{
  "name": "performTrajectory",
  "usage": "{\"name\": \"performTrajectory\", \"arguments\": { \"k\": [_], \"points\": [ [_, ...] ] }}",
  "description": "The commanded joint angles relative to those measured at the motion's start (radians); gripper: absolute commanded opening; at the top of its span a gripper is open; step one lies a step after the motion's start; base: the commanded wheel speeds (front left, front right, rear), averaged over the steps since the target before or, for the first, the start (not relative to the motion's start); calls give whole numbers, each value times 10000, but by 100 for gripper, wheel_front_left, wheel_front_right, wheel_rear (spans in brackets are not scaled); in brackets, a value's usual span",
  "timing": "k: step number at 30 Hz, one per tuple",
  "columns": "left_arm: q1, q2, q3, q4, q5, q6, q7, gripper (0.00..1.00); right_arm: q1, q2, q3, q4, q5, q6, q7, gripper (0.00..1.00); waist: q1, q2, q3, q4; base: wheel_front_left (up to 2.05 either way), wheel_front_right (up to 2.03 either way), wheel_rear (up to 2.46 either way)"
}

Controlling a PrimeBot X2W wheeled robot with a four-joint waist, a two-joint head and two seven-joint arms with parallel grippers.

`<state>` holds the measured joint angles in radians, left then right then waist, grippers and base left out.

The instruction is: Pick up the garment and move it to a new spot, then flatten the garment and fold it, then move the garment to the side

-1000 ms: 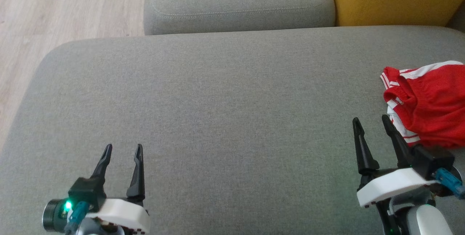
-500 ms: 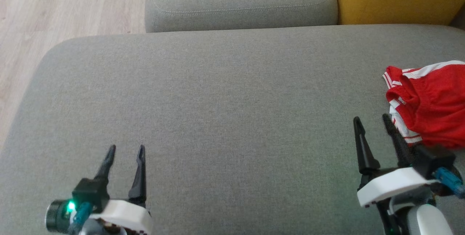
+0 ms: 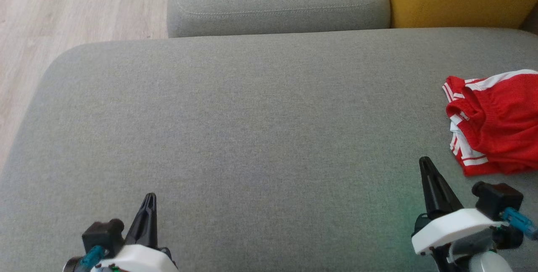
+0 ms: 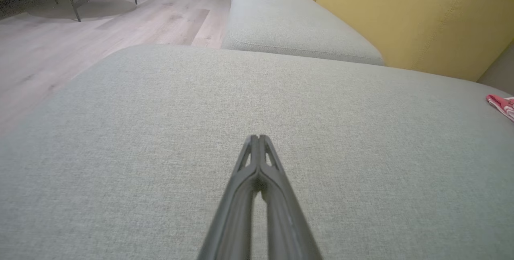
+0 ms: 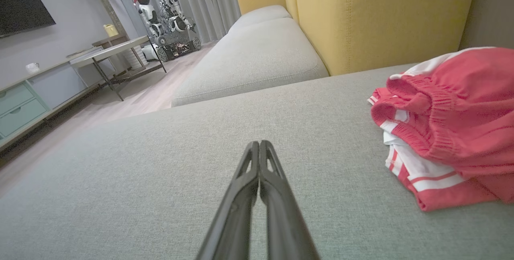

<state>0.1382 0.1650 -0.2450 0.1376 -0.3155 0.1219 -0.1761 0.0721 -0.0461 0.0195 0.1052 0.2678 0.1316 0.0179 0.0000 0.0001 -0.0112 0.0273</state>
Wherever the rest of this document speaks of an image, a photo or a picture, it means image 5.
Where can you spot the grey metal-legged table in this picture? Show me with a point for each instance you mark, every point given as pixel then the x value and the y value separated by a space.
pixel 116 47

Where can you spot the red white striped jersey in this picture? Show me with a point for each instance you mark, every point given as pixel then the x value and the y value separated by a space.
pixel 421 165

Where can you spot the white round appliance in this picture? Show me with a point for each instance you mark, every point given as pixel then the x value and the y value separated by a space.
pixel 149 53

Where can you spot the red shorts white stripe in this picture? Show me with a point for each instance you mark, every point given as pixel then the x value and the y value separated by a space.
pixel 474 103

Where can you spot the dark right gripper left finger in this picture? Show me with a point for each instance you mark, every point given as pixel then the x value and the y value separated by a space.
pixel 233 228

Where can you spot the white mug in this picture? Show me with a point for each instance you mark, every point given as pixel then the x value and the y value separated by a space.
pixel 32 68

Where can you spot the brown wooden side table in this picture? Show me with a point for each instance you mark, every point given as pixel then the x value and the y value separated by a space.
pixel 110 41

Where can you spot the white black robot figure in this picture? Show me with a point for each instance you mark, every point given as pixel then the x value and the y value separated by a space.
pixel 174 9

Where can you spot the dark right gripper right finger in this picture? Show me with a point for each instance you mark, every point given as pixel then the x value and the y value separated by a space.
pixel 285 228

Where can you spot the pale green TV cabinet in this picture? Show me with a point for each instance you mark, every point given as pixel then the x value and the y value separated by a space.
pixel 20 107

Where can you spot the white ribbed container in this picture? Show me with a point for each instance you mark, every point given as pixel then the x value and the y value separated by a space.
pixel 134 57

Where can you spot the yellow sofa backrest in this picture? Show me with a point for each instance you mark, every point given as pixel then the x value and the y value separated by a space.
pixel 381 15

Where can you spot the white robot red hat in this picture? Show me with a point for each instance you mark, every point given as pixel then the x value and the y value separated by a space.
pixel 147 13

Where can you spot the grey sofa back cushion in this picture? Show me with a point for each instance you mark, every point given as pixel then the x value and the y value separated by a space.
pixel 494 7
pixel 257 59

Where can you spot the small grey seat cushion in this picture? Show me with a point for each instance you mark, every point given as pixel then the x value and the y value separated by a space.
pixel 261 15

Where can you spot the yellow kettle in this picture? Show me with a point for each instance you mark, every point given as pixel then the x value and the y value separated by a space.
pixel 111 31

